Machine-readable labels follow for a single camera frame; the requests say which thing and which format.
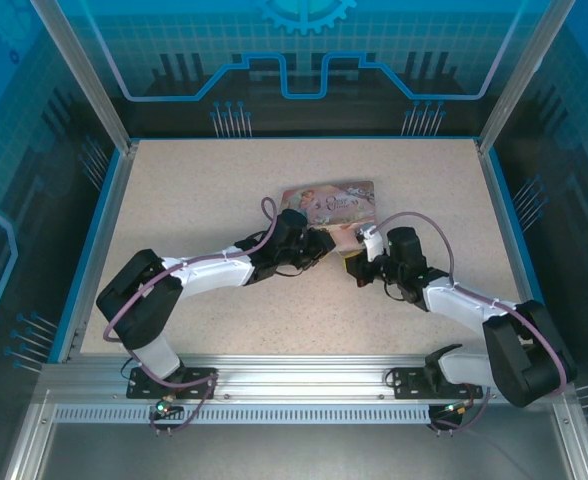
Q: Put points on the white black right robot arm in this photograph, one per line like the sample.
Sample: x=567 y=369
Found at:
x=454 y=300

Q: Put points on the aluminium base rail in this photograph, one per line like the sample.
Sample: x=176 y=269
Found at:
x=304 y=375

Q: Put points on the aluminium side rail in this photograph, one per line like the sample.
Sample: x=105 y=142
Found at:
x=104 y=240
x=514 y=240

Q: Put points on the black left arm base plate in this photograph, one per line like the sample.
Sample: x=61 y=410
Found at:
x=199 y=382

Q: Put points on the aluminium frame post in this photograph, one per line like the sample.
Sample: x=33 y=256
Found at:
x=524 y=75
x=84 y=75

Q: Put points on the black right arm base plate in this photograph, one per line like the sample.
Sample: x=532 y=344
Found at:
x=409 y=382

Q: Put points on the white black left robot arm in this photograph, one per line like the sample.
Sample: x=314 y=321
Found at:
x=209 y=272

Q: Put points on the small green LED connector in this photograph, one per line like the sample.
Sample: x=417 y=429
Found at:
x=455 y=410
x=163 y=406

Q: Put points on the pink illustrated tin box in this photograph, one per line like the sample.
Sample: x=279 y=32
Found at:
x=339 y=200

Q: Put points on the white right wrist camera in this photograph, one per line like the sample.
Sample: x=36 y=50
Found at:
x=372 y=242

